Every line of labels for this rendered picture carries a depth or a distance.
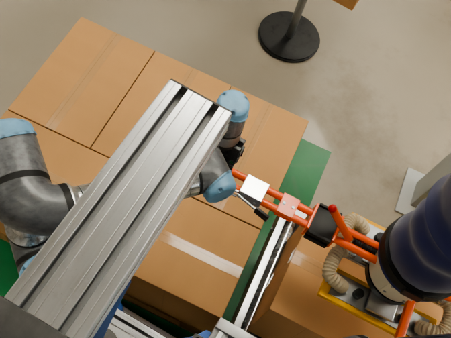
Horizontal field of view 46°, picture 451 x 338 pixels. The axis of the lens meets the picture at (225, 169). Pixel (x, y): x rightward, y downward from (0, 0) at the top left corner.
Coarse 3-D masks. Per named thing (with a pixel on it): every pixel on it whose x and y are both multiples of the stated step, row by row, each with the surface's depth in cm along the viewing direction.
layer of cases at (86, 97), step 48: (96, 48) 246; (144, 48) 250; (48, 96) 232; (96, 96) 235; (144, 96) 239; (48, 144) 222; (96, 144) 225; (288, 144) 238; (192, 240) 212; (240, 240) 215; (144, 288) 214; (192, 288) 204
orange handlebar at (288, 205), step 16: (240, 176) 149; (272, 192) 148; (272, 208) 146; (288, 208) 146; (304, 208) 147; (304, 224) 145; (336, 240) 144; (368, 240) 146; (368, 256) 144; (400, 320) 138; (400, 336) 135
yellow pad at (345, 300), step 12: (348, 276) 153; (324, 288) 150; (348, 288) 151; (360, 288) 149; (336, 300) 149; (348, 300) 149; (360, 300) 150; (360, 312) 149; (396, 312) 150; (420, 312) 151; (372, 324) 149; (384, 324) 148; (396, 324) 148; (432, 324) 150; (408, 336) 148
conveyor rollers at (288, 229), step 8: (288, 224) 221; (288, 232) 219; (280, 240) 217; (280, 248) 215; (272, 256) 214; (272, 264) 212; (264, 272) 211; (272, 272) 210; (264, 280) 209; (264, 288) 207; (256, 296) 206; (256, 304) 204; (248, 312) 203; (248, 320) 201
